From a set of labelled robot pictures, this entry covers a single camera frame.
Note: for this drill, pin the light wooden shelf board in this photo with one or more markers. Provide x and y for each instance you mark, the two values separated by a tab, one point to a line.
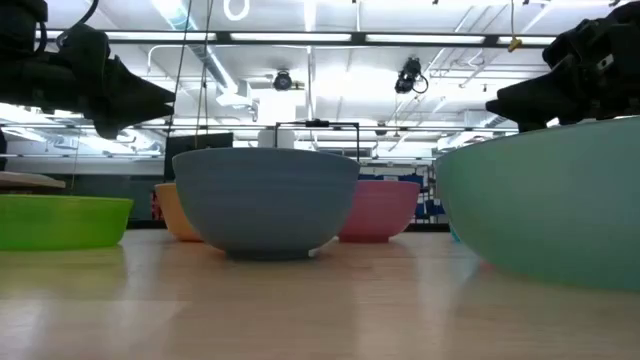
27	180

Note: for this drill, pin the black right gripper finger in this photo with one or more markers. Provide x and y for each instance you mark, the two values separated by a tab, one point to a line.
540	95
545	117

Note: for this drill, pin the lime green plastic bowl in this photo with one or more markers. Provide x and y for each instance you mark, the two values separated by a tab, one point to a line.
60	222

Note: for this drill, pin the black overhead frame bar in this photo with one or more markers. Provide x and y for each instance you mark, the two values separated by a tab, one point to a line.
225	37

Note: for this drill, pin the large mint green bowl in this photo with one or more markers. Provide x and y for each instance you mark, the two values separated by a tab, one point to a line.
550	200

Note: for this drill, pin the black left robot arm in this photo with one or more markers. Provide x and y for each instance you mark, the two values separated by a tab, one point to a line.
20	20

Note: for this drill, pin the grey-blue plastic bowl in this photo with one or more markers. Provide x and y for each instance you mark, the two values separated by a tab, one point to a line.
265	200

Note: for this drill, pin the orange plastic bowl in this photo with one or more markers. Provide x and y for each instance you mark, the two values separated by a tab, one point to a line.
172	212

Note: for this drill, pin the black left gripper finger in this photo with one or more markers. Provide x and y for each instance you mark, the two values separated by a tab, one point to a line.
120	119
135	92

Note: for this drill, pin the black monitor screen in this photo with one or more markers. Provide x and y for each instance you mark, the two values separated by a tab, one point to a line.
197	142

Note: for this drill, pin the small pink plastic bowl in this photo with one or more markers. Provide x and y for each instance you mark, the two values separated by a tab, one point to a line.
382	210

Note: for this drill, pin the yellow hanging connector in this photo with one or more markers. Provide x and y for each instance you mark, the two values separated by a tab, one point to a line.
514	44

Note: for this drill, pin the black ceiling-hung camera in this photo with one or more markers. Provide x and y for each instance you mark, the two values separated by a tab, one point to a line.
282	81

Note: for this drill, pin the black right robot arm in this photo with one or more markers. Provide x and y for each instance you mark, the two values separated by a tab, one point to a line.
627	10

